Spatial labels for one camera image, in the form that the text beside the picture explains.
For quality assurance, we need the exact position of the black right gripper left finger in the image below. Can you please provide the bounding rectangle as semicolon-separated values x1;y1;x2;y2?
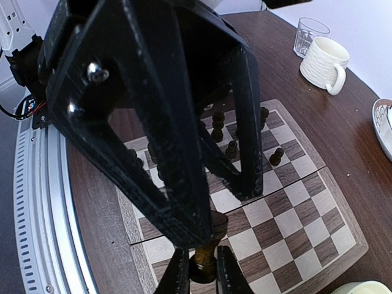
156;248;190;294

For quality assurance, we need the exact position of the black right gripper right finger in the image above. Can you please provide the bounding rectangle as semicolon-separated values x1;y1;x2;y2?
216;246;253;294

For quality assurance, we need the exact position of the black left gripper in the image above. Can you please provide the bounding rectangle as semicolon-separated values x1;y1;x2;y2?
36;0;252;123

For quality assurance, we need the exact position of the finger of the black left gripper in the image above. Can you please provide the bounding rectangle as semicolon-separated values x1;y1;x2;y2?
45;0;214;249
197;45;263;201

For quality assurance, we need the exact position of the dark chess pawn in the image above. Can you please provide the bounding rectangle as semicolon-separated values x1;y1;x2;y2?
156;165;164;181

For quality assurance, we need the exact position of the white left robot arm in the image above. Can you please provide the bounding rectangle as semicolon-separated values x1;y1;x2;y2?
1;1;263;248

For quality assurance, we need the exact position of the wooden chess board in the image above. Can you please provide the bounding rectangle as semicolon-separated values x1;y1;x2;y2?
116;98;369;294

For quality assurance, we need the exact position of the clear drinking glass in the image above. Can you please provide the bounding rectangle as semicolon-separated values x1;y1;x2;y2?
293;17;331;58

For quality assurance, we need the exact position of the cream ribbed mug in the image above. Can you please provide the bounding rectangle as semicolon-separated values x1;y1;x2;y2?
300;37;350;96

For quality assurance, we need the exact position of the cream cat-ear bowl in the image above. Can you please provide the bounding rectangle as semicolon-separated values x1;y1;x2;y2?
331;281;391;294

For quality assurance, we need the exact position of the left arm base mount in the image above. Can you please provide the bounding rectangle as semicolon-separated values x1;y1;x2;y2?
15;94;52;129

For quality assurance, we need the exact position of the aluminium front rail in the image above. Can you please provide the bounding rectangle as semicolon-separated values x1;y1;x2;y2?
13;119;98;293

